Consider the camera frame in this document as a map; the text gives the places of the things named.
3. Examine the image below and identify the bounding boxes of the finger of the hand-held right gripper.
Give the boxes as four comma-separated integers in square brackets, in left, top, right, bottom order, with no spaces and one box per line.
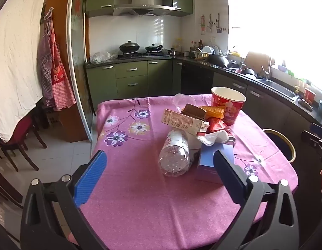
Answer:
[310,122,322,136]
[301,130,322,149]

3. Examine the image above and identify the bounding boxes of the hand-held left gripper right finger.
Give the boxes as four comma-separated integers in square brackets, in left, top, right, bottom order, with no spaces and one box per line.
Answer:
[214,150,300,250]

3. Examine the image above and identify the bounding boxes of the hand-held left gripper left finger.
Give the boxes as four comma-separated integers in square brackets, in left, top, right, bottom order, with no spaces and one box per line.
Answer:
[20,150,109,250]

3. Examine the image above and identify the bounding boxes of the clear plastic bottle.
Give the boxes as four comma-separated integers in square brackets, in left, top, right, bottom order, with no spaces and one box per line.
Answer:
[158,129,190,178]

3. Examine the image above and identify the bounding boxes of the red and white carton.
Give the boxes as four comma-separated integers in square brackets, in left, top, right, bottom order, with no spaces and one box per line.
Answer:
[161,109,209,136]

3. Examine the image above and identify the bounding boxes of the brown wafer packet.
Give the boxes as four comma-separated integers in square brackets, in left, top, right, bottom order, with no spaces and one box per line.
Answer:
[180,104,208,120]

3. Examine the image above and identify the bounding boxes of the blue tissue box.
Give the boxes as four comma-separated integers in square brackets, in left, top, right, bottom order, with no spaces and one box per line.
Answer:
[194,144,236,185]

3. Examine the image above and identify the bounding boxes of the gold rimmed chair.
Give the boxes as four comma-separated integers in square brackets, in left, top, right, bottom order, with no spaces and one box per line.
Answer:
[262,128,297,162]

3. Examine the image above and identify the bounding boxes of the red paper cup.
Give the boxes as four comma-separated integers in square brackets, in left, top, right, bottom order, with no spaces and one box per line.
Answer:
[304,87,316,104]

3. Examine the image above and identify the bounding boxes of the crumpled white tissue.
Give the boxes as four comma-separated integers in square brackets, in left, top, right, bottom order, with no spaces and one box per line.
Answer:
[196,130,230,146]

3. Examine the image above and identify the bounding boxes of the grey base cabinets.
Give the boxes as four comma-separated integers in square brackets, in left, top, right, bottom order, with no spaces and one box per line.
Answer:
[213,71,320,142]

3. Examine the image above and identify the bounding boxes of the red snack packet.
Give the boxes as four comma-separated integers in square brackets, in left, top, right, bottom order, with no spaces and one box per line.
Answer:
[206,117,227,134]

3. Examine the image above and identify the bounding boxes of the steel sink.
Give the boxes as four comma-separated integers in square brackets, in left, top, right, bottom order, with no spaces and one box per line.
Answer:
[257,78,299,101]

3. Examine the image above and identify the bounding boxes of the pink floral tablecloth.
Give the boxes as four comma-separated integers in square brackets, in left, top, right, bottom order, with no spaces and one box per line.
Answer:
[80,94,299,250]

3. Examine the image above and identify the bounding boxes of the orange snack packet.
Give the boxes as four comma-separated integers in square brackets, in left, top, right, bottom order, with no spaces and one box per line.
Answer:
[200,105,225,120]

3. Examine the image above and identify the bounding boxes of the red paper bucket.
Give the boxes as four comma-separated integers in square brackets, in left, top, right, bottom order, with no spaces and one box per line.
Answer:
[211,86,247,126]

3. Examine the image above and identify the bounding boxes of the cardboard box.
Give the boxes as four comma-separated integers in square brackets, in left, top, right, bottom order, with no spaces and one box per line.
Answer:
[45,107,64,129]

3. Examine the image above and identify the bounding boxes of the steel faucet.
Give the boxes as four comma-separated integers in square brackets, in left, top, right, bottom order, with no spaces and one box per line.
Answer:
[261,56,272,80]

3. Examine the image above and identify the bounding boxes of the red cushioned wooden chair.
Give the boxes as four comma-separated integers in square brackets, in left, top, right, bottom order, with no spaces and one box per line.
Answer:
[0,115,48,172]

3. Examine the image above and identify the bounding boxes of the clear plastic cup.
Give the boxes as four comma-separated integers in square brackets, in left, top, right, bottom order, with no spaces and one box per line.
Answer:
[174,93,196,112]

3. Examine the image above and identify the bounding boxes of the wooden cutting board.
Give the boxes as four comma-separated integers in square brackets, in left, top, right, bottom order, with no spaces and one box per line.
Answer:
[244,51,271,71]

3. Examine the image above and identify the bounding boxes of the red checked apron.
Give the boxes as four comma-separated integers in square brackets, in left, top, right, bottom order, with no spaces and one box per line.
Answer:
[50,18,76,110]

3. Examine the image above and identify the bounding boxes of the black built-in appliance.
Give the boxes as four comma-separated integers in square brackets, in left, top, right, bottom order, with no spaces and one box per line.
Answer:
[180,62,214,96]

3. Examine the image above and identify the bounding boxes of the green base cabinets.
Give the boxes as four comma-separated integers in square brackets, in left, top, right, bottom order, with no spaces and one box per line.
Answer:
[85,59,182,108]

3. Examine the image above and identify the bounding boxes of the purple checked apron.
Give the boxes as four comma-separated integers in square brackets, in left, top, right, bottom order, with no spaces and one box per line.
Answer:
[37,18,57,107]

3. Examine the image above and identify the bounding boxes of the clear plastic bag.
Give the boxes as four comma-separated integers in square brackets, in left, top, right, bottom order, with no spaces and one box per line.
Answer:
[89,51,117,63]

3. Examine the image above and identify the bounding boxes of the sliding glass door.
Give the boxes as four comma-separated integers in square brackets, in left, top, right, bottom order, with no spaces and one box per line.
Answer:
[66,0,99,138]

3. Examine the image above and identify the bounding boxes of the dish rack with plates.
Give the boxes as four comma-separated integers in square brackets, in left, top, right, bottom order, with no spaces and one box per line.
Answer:
[193,45,220,59]

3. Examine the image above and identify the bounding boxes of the gas stove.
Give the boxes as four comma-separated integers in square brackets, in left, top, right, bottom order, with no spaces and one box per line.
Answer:
[117,52,172,59]

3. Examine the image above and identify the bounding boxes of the black lidded wok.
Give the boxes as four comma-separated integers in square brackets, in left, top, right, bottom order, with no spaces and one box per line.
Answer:
[119,41,140,54]

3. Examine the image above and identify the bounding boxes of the white hanging cloth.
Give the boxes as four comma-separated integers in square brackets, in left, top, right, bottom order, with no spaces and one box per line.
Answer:
[0,0,50,143]

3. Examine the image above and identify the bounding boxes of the black lidded frying pan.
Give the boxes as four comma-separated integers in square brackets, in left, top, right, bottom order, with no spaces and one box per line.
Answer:
[144,43,163,53]

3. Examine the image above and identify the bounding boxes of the hanging kitchen utensils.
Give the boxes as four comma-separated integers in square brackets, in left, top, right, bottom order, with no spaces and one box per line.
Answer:
[199,13,226,35]

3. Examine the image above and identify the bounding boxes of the steel range hood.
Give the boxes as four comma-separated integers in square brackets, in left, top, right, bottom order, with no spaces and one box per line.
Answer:
[113,0,177,16]

